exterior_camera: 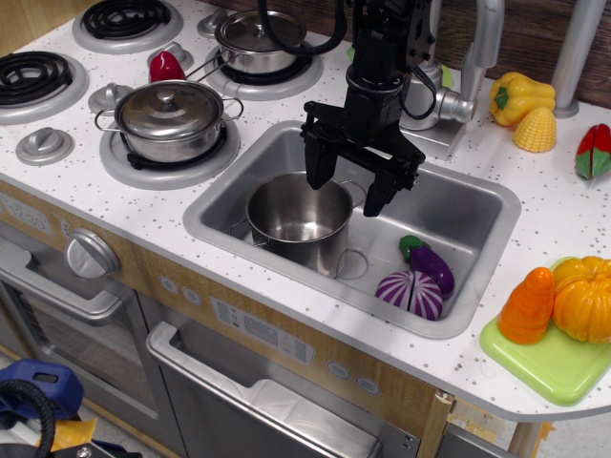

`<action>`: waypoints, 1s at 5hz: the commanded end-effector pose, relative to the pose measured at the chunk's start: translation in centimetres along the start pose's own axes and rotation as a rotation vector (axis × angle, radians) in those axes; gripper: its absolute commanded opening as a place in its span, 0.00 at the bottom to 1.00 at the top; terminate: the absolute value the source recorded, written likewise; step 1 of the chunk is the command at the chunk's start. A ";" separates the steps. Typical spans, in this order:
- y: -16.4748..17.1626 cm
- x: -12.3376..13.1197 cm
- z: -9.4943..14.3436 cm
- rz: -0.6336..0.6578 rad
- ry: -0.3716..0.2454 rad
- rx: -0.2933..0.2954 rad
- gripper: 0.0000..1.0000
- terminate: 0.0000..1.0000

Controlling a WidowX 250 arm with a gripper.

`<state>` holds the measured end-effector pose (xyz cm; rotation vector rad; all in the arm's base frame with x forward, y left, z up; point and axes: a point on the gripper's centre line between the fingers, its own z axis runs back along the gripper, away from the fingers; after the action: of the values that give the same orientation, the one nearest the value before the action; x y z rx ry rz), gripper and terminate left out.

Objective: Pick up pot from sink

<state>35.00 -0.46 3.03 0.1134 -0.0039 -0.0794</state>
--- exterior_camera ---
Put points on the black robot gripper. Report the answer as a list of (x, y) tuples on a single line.
[(366, 132)]

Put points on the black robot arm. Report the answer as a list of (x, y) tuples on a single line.
[(390, 41)]

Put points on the open steel pot in sink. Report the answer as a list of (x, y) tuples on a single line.
[(310, 227)]

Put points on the grey toy sink basin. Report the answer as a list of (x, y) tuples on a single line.
[(467, 222)]

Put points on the lidded steel pot front burner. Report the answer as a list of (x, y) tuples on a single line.
[(170, 121)]

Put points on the silver toy faucet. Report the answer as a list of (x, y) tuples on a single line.
[(439, 133)]

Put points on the purple toy eggplant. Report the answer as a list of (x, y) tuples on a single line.
[(420, 257)]

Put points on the purple striped toy onion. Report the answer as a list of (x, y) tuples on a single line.
[(412, 291)]

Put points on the lidded steel pan rear burner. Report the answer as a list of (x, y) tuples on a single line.
[(245, 46)]

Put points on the yellow toy bell pepper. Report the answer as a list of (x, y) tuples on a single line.
[(514, 95)]

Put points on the yellow toy corn piece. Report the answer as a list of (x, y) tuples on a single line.
[(537, 132)]

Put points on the grey stove knob behind pepper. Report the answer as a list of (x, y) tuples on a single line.
[(184, 57)]

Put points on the grey stove knob rear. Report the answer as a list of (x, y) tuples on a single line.
[(208, 25)]

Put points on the orange toy carrot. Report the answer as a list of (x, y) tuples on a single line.
[(526, 314)]

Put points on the red green toy pepper half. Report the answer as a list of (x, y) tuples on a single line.
[(593, 155)]

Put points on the grey stove knob middle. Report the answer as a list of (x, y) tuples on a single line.
[(107, 97)]

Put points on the orange toy pumpkin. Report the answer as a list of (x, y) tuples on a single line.
[(582, 299)]

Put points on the grey dishwasher door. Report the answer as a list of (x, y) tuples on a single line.
[(233, 404)]

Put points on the black coil burner rear left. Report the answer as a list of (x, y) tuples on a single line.
[(124, 27)]

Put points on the black coil burner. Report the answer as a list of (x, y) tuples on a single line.
[(38, 85), (124, 27)]

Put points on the grey oven dial knob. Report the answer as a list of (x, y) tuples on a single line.
[(89, 256)]

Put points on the grey vertical pole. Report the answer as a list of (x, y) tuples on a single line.
[(576, 46)]

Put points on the green cutting board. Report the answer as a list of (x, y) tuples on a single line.
[(559, 368)]

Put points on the grey stove knob left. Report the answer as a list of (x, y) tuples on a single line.
[(44, 147)]

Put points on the black coil burner far left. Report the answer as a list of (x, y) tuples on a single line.
[(38, 85)]

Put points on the grey oven door handle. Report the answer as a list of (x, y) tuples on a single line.
[(98, 311)]

